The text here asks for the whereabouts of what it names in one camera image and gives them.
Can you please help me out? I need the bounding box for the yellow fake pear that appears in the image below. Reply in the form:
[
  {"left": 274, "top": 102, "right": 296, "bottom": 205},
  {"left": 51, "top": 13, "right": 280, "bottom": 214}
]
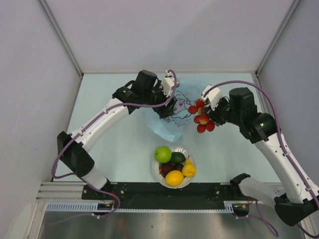
[{"left": 182, "top": 158, "right": 196, "bottom": 177}]

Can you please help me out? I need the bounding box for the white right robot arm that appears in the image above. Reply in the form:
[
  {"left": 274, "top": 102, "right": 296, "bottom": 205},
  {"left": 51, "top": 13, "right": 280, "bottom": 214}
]
[{"left": 201, "top": 86, "right": 319, "bottom": 227}]

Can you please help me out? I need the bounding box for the white paper plate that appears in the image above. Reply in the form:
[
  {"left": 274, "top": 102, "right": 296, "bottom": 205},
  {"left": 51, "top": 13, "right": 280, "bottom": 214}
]
[{"left": 151, "top": 147, "right": 197, "bottom": 189}]

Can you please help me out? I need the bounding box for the white slotted cable duct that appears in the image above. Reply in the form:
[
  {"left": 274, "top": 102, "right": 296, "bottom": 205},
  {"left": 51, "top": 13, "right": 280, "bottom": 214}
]
[{"left": 46, "top": 202, "right": 113, "bottom": 212}]

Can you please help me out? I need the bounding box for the dark green fake avocado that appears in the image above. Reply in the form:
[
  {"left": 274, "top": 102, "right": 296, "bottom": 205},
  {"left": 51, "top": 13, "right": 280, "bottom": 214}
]
[{"left": 169, "top": 152, "right": 186, "bottom": 164}]

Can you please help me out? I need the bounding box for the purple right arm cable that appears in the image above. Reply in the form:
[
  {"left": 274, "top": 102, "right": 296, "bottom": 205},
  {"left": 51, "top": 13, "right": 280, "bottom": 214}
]
[{"left": 201, "top": 81, "right": 319, "bottom": 239}]

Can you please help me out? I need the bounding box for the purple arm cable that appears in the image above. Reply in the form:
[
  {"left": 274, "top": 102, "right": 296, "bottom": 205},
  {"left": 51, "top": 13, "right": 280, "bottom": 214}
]
[
  {"left": 201, "top": 81, "right": 319, "bottom": 239},
  {"left": 48, "top": 69, "right": 180, "bottom": 226}
]

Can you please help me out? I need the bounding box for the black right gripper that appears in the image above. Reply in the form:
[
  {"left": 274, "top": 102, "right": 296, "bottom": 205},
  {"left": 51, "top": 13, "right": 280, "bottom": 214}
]
[{"left": 203, "top": 95, "right": 242, "bottom": 126}]

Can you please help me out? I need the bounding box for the light blue plastic bag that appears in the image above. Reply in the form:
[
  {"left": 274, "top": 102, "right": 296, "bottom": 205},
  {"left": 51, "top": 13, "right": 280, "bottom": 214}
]
[{"left": 143, "top": 78, "right": 207, "bottom": 142}]

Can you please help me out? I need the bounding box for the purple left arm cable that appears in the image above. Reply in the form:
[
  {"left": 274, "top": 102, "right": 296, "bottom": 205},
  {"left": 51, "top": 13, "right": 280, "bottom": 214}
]
[{"left": 48, "top": 69, "right": 180, "bottom": 226}]

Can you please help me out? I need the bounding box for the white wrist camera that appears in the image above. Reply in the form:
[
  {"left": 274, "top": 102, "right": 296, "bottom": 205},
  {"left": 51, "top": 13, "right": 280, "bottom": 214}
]
[
  {"left": 161, "top": 75, "right": 180, "bottom": 97},
  {"left": 201, "top": 85, "right": 223, "bottom": 110}
]

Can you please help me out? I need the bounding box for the green fake lime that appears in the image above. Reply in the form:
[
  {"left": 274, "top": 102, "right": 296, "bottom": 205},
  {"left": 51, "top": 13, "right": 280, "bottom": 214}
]
[{"left": 154, "top": 146, "right": 172, "bottom": 163}]

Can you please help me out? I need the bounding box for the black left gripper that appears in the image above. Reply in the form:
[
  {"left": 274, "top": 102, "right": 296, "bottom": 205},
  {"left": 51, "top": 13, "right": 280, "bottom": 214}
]
[{"left": 142, "top": 80, "right": 176, "bottom": 118}]

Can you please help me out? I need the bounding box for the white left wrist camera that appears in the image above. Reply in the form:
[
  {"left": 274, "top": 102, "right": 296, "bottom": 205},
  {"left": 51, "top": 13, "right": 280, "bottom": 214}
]
[{"left": 161, "top": 75, "right": 180, "bottom": 97}]

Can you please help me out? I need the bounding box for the dark red fake plum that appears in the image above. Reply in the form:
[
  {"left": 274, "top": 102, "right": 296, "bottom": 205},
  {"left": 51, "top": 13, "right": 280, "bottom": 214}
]
[{"left": 159, "top": 163, "right": 184, "bottom": 178}]

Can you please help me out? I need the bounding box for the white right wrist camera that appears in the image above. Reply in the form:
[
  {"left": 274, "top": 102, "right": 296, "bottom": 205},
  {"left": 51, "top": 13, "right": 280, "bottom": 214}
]
[{"left": 201, "top": 85, "right": 223, "bottom": 110}]

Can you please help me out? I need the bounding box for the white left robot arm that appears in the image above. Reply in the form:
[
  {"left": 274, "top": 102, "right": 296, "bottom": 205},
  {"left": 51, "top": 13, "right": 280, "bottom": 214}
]
[{"left": 51, "top": 70, "right": 179, "bottom": 199}]

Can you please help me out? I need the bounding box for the yellow fake lemon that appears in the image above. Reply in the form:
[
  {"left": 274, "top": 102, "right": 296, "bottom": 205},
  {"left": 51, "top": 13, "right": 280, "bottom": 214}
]
[{"left": 165, "top": 170, "right": 184, "bottom": 186}]

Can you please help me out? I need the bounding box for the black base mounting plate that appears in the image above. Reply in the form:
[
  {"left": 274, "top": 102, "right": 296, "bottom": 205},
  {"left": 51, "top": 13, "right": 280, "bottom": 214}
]
[{"left": 81, "top": 181, "right": 260, "bottom": 210}]

